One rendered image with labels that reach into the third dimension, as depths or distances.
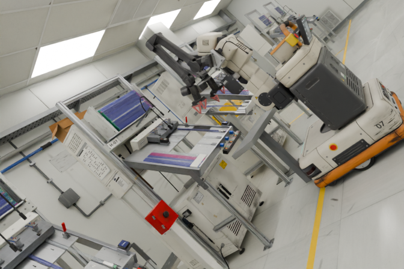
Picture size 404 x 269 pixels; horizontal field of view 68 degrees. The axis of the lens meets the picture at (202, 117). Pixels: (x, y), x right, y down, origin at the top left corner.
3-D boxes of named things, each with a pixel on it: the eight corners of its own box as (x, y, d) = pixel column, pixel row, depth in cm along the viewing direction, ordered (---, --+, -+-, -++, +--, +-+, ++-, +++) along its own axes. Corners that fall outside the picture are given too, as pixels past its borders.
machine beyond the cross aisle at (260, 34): (334, 46, 672) (272, -12, 675) (331, 56, 606) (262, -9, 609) (290, 86, 753) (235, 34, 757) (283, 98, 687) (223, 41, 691)
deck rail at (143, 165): (201, 175, 217) (200, 168, 214) (200, 177, 215) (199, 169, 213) (125, 165, 249) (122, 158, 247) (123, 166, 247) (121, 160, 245)
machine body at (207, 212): (267, 197, 287) (220, 152, 288) (244, 254, 230) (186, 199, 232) (226, 223, 325) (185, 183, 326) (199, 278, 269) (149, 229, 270)
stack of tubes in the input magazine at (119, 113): (153, 107, 295) (133, 88, 295) (120, 131, 254) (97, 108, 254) (148, 114, 302) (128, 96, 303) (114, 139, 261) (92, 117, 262)
